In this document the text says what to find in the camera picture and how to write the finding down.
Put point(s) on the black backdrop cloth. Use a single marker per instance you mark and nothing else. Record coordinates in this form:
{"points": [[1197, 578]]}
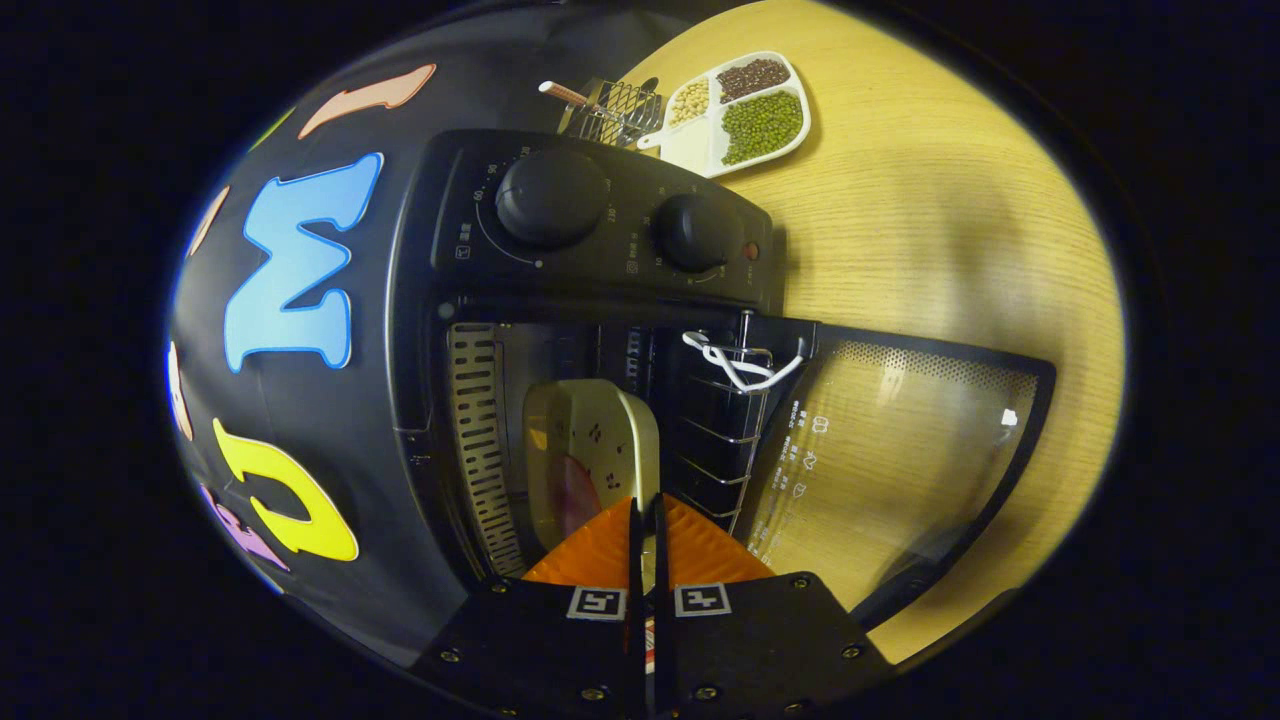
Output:
{"points": [[390, 590]]}

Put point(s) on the cream plate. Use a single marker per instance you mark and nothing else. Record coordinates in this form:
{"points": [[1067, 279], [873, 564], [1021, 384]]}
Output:
{"points": [[610, 440]]}

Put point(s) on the metal mesh basket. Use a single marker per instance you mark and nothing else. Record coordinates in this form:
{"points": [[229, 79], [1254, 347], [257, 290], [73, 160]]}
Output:
{"points": [[625, 112]]}

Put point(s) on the black electric oven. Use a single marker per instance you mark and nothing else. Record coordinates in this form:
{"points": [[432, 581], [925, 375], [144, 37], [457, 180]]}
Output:
{"points": [[600, 240]]}

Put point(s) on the white divided dish of beans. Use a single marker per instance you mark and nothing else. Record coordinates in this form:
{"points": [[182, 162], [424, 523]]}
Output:
{"points": [[760, 125]]}

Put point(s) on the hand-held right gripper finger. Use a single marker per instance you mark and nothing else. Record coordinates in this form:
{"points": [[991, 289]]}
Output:
{"points": [[661, 560], [636, 570]]}

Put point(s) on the pink food slice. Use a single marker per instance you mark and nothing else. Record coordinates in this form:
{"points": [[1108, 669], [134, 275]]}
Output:
{"points": [[578, 495]]}

